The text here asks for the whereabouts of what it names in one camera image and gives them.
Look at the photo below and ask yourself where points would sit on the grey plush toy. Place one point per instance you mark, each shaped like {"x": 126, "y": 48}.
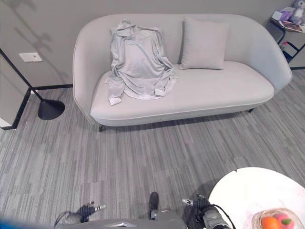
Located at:
{"x": 299, "y": 12}

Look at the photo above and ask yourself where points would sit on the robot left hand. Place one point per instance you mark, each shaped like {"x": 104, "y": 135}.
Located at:
{"x": 85, "y": 211}

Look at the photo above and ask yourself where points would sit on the clear glass fruit bowl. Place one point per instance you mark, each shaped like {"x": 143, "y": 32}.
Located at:
{"x": 257, "y": 218}

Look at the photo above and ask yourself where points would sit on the orange fruit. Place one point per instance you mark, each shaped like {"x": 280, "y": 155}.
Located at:
{"x": 270, "y": 223}

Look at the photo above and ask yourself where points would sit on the black floor lamp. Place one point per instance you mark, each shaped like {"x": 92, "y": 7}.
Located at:
{"x": 51, "y": 109}

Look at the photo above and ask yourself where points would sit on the light grey hooded jacket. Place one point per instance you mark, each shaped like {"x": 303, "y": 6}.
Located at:
{"x": 137, "y": 62}

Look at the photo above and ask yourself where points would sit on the robot dark foot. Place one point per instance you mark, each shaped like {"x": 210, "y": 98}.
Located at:
{"x": 153, "y": 202}

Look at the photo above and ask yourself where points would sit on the white wall socket plate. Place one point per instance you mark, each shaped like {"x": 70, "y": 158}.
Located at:
{"x": 30, "y": 57}

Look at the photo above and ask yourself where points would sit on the light grey fabric sofa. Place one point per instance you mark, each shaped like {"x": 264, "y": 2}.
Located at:
{"x": 214, "y": 95}

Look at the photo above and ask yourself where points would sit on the pink peach fruit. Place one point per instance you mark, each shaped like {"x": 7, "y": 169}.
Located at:
{"x": 284, "y": 219}

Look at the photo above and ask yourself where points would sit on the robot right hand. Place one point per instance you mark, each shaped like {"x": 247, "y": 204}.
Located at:
{"x": 200, "y": 202}

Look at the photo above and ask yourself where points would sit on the colourful printed magazine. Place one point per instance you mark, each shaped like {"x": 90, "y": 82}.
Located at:
{"x": 291, "y": 25}

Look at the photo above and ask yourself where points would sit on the round white table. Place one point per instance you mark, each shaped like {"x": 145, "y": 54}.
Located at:
{"x": 247, "y": 190}

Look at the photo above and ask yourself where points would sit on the black metal side shelf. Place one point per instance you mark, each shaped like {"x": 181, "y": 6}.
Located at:
{"x": 289, "y": 46}

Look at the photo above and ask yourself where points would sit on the light grey square cushion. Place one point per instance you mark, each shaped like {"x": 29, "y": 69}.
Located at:
{"x": 203, "y": 44}

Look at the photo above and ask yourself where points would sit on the purple plush item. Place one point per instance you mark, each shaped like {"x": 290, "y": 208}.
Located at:
{"x": 285, "y": 13}

